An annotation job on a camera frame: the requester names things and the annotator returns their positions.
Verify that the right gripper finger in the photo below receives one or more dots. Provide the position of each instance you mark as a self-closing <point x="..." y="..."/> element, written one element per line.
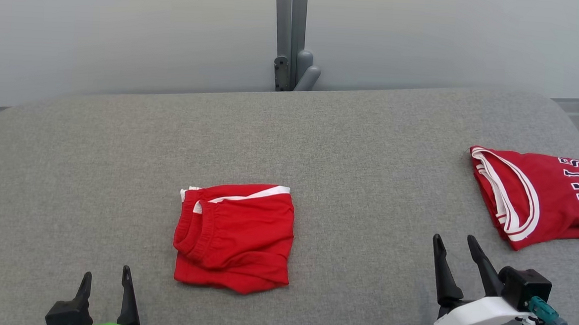
<point x="484" y="267"/>
<point x="446" y="279"/>

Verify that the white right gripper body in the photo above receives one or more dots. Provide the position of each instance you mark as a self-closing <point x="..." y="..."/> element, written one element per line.
<point x="479" y="316"/>

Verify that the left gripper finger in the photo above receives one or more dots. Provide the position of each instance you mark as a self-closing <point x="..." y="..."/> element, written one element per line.
<point x="128" y="302"/>
<point x="85" y="290"/>

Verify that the red white basketball jersey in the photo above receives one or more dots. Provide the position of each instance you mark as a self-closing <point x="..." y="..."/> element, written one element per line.
<point x="555" y="196"/>

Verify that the red shorts white stripes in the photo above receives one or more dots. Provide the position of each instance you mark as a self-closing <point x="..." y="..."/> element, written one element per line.
<point x="246" y="239"/>

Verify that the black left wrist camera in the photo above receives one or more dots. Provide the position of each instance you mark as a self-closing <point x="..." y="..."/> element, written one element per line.
<point x="68" y="317"/>

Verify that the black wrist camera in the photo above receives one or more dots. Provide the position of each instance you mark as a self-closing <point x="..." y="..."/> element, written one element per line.
<point x="68" y="317"/>
<point x="525" y="289"/>

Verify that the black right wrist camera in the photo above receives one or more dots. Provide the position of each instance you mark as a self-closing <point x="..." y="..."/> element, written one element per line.
<point x="525" y="289"/>

